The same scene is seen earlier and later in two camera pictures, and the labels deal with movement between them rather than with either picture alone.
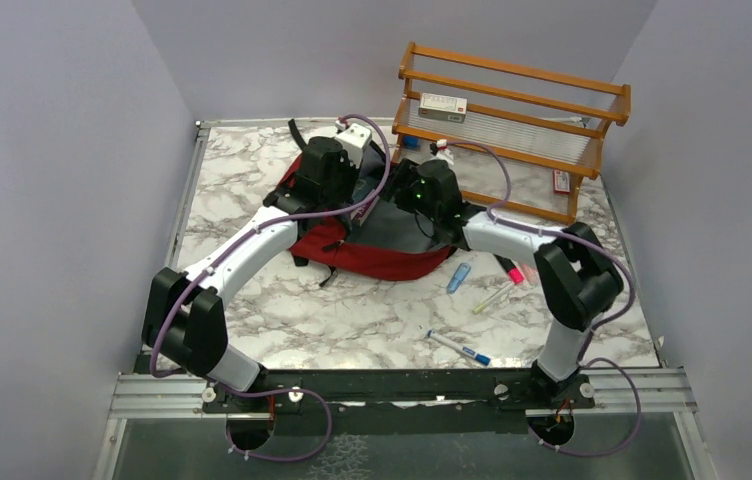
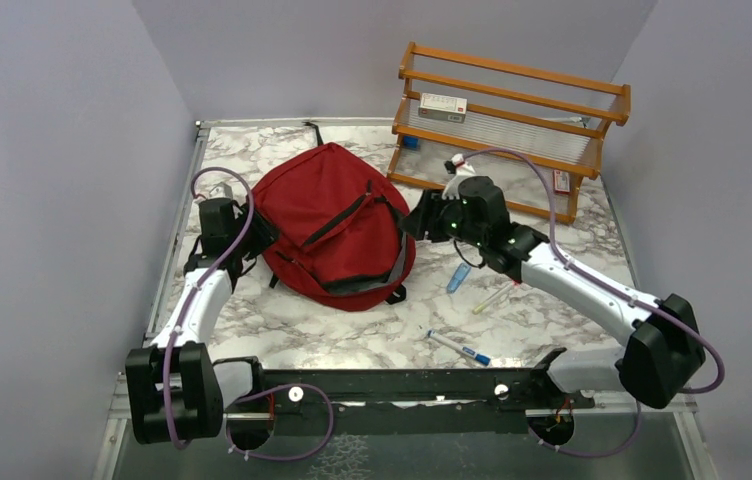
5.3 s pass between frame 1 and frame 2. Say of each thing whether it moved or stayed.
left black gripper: moved
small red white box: stayed
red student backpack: moved
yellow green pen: stayed
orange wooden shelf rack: stayed
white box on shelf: stayed
